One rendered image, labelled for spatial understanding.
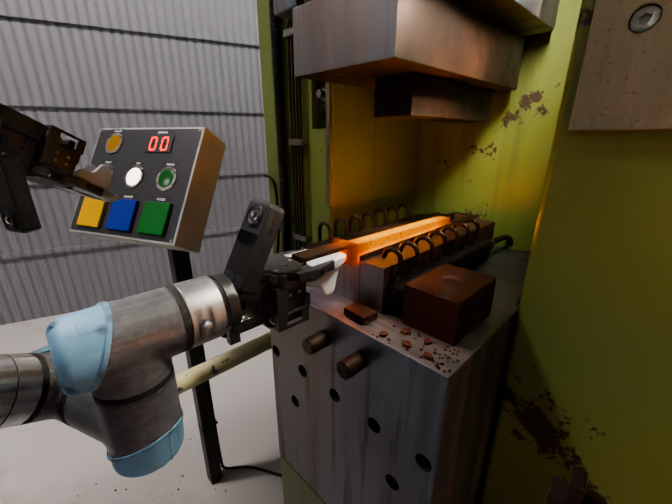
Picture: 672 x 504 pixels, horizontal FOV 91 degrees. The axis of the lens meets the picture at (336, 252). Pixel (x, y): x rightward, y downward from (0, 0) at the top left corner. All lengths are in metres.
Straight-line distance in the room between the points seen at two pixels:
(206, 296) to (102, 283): 2.56
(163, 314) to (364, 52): 0.40
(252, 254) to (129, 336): 0.15
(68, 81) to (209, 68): 0.83
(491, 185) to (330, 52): 0.54
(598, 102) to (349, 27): 0.31
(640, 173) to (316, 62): 0.44
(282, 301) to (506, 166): 0.65
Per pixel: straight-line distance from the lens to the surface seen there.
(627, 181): 0.52
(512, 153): 0.90
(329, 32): 0.56
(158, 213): 0.83
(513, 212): 0.91
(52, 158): 0.68
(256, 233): 0.41
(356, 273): 0.54
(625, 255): 0.53
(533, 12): 0.73
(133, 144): 0.98
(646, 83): 0.50
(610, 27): 0.51
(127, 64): 2.74
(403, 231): 0.63
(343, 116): 0.77
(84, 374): 0.37
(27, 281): 3.00
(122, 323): 0.37
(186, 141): 0.87
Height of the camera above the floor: 1.18
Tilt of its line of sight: 19 degrees down
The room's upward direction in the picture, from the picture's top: straight up
